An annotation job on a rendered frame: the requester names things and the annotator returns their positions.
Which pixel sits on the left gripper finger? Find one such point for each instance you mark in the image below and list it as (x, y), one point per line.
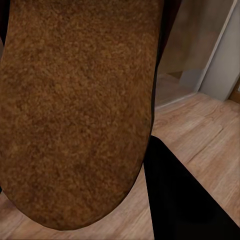
(181, 208)

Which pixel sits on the sandal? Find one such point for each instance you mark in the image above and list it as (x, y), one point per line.
(77, 103)

